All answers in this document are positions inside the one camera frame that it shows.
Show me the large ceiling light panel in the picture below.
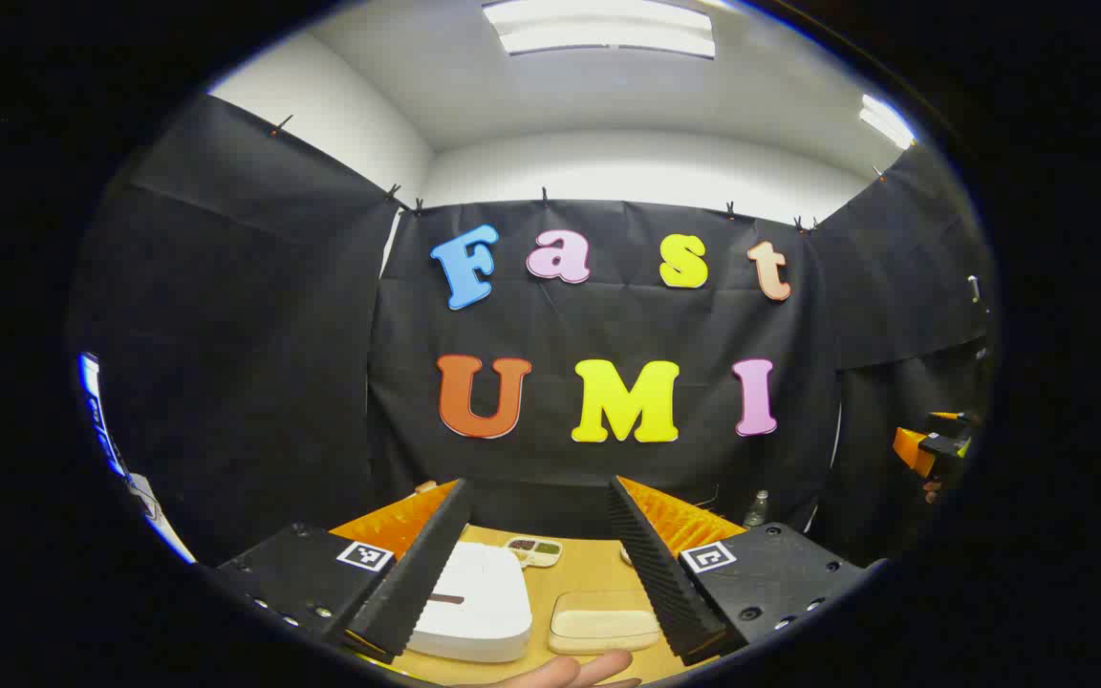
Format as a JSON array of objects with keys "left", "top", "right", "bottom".
[{"left": 482, "top": 0, "right": 716, "bottom": 60}]

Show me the computer monitor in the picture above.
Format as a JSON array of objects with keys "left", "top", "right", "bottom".
[{"left": 77, "top": 352, "right": 129, "bottom": 479}]

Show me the small ceiling light panel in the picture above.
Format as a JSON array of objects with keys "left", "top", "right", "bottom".
[{"left": 858, "top": 93, "right": 917, "bottom": 149}]

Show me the black backdrop cloth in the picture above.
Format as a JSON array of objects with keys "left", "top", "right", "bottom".
[{"left": 68, "top": 93, "right": 996, "bottom": 574}]

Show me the white rice cooker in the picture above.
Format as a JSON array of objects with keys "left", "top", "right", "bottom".
[{"left": 407, "top": 542, "right": 533, "bottom": 663}]

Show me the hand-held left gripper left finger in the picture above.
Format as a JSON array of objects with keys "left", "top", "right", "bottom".
[{"left": 216, "top": 477, "right": 473, "bottom": 665}]

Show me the white side desk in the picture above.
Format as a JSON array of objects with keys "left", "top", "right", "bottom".
[{"left": 125, "top": 471, "right": 198, "bottom": 565}]

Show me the clear container of rice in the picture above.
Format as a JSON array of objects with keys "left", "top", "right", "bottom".
[{"left": 549, "top": 591, "right": 663, "bottom": 656}]

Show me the white divided condiment tray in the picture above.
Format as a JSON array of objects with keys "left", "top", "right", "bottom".
[{"left": 505, "top": 536, "right": 563, "bottom": 568}]

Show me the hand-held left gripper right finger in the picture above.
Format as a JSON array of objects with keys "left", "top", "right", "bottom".
[{"left": 608, "top": 475, "right": 886, "bottom": 667}]

